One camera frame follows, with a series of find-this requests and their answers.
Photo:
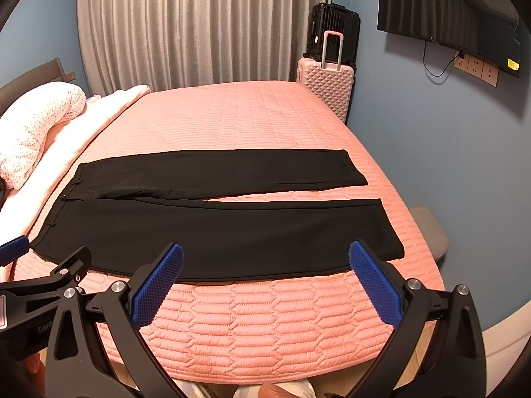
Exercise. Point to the pink dotted pillow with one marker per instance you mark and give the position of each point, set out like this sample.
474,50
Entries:
26,123

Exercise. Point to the dark bed headboard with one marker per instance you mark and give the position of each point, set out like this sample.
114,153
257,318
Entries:
51,71

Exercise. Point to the black hardshell suitcase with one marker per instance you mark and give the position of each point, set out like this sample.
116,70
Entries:
335,19

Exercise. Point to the pink quilted bed cover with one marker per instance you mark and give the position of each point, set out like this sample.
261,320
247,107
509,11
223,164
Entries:
251,331

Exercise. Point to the light pink folded blanket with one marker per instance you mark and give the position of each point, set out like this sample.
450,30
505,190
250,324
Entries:
23,206

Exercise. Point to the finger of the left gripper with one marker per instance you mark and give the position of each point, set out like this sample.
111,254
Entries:
13,250
71,271

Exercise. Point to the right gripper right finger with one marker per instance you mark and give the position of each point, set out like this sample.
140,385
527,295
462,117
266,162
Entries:
454,364

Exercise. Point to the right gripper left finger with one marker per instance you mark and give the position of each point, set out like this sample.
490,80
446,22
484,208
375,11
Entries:
77,364

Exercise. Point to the pink hardshell suitcase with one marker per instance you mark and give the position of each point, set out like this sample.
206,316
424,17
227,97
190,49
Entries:
331,82

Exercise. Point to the grey upholstered stool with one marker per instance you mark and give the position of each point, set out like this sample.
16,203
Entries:
433,233

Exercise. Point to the beige wall socket panel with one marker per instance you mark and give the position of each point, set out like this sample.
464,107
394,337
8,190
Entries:
477,67

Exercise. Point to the black pants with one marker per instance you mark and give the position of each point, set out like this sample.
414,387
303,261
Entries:
127,209

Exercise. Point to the grey pleated curtain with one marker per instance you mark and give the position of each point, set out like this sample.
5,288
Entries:
167,44

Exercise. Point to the wall mounted television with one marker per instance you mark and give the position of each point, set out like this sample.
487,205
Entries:
486,29

